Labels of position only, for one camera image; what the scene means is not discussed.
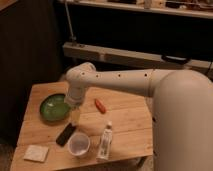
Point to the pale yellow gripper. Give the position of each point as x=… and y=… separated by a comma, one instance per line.
x=75, y=116

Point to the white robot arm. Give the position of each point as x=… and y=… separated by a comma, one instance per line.
x=182, y=110

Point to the green ceramic bowl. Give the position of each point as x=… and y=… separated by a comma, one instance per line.
x=53, y=108

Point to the white ceramic cup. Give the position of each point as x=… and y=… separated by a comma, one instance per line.
x=78, y=144

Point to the black rectangular remote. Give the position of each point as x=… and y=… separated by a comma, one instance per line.
x=64, y=136

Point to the orange carrot toy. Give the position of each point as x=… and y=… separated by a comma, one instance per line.
x=100, y=106

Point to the white tube bottle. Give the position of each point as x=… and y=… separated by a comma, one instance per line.
x=105, y=143

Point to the white square sponge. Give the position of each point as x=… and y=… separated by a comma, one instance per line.
x=36, y=153

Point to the wooden shelf beam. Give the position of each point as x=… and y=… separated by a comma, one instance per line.
x=132, y=58

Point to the metal pole stand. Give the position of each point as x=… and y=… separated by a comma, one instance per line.
x=72, y=36

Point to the black handle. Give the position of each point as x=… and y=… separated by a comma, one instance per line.
x=176, y=60

